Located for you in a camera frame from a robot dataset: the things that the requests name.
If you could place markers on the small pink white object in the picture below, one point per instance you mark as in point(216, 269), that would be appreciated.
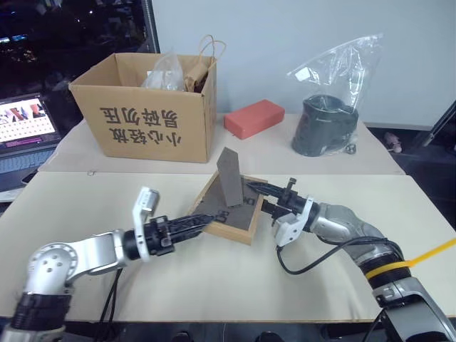
point(393, 141)

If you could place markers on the red rectangular block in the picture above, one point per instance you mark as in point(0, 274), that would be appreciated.
point(254, 117)

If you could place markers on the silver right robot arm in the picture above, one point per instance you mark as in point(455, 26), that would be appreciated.
point(342, 221)

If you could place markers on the printed brown cardboard box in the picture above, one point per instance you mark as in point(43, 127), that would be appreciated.
point(142, 121)

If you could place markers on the grey metal window post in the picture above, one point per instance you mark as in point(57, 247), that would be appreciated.
point(151, 25)

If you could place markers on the dark rounded shape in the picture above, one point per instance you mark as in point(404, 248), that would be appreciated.
point(270, 337)

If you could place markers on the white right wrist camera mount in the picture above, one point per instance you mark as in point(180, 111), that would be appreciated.
point(288, 229)

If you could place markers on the crumpled clear plastic bag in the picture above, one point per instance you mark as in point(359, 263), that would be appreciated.
point(164, 76)

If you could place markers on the black round container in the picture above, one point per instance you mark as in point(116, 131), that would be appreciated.
point(324, 124)

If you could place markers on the wooden picture frame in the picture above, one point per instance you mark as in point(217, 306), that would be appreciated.
point(231, 213)

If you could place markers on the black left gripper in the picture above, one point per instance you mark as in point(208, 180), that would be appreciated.
point(160, 236)

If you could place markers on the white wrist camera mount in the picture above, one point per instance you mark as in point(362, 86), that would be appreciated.
point(142, 207)
point(288, 229)

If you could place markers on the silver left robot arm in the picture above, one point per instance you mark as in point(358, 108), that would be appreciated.
point(96, 249)

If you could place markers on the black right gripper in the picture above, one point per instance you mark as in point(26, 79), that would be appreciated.
point(293, 203)

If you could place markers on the large clear zip bag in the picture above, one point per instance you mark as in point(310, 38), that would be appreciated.
point(338, 71)

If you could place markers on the grey metal leg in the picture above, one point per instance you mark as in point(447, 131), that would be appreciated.
point(440, 123)

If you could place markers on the yellow zip tie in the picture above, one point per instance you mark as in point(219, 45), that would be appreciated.
point(420, 258)

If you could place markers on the open laptop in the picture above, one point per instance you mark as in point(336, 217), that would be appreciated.
point(25, 121)

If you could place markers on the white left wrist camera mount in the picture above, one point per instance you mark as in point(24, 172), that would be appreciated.
point(142, 207)

